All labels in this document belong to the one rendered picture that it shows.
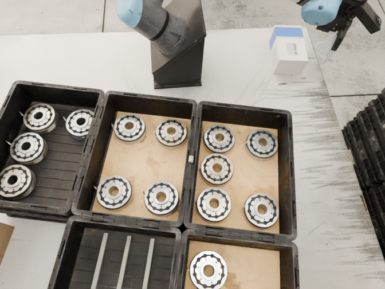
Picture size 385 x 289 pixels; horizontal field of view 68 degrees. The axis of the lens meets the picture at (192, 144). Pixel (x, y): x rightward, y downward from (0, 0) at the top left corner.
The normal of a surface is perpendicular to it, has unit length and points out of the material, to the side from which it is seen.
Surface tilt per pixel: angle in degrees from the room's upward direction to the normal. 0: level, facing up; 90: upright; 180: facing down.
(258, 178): 0
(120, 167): 0
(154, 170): 0
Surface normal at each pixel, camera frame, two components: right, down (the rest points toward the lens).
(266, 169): 0.04, -0.43
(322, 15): -0.29, 0.96
